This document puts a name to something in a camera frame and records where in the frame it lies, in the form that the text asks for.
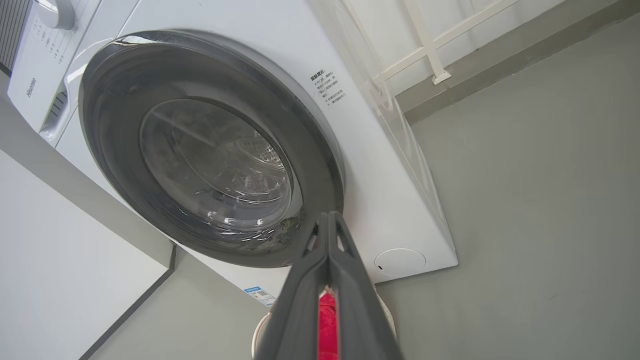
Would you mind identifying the grey slatted blind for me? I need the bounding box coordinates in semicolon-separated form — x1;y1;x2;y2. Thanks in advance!
0;0;33;76

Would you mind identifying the dark grey round washer door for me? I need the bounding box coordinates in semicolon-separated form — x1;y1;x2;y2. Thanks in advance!
78;30;346;268

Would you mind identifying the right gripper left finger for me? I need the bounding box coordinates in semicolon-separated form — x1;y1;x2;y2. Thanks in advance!
255;211;331;360

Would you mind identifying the round white filter cover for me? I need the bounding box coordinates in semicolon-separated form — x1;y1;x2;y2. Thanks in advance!
374;248;427;277

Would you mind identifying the white front-load washing machine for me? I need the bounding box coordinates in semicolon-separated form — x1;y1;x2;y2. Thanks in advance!
7;0;459;307

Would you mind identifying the cream metal railing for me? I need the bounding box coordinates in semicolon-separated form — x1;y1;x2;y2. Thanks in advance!
345;0;521;86

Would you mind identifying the blue energy label sticker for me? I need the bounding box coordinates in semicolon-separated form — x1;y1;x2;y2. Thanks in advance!
243;286;277;307

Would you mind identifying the red and white garment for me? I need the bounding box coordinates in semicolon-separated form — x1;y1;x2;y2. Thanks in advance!
318;292;341;360

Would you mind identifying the cream perforated laundry basket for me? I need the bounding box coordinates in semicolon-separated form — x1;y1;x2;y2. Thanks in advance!
251;290;398;360

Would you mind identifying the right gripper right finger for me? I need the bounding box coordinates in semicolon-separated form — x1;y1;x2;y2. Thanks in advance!
327;211;405;360

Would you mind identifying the silver washing machine dial knob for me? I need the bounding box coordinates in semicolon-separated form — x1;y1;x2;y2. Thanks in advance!
37;0;76;31

